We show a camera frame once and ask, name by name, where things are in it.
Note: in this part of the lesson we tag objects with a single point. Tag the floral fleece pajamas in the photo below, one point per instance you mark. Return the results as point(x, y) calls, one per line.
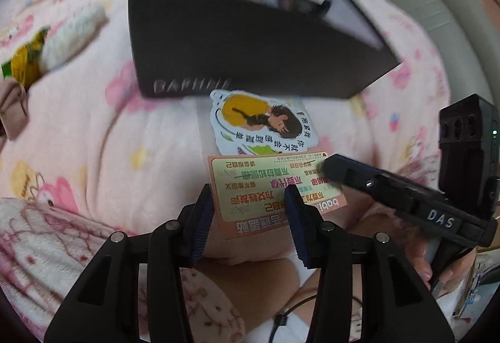
point(39, 233)

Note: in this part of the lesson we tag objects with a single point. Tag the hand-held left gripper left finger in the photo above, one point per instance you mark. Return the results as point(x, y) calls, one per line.
point(201, 225)

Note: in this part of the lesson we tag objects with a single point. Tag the white fluffy plush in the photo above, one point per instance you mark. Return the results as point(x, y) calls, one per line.
point(70, 38)

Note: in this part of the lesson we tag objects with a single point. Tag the pink printed blanket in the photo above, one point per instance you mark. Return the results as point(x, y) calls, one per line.
point(97, 132)

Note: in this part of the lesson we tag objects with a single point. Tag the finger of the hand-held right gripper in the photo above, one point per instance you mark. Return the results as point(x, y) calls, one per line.
point(351, 175)

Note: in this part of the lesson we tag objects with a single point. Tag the person's right hand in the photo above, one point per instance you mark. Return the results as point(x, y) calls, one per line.
point(422, 253)

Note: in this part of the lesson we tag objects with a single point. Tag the rectangular sticker card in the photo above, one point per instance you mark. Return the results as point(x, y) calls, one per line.
point(242, 186)

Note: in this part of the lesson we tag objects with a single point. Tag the cartoon die-cut sticker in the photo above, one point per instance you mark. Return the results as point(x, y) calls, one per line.
point(242, 112)

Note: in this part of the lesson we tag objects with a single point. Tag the dusty pink fabric pouch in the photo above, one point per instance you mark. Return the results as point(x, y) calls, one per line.
point(11, 108)

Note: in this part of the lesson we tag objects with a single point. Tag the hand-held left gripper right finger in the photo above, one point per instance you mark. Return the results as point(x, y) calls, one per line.
point(297, 225)

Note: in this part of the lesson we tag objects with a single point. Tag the dark cardboard box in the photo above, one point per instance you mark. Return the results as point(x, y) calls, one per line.
point(254, 53)

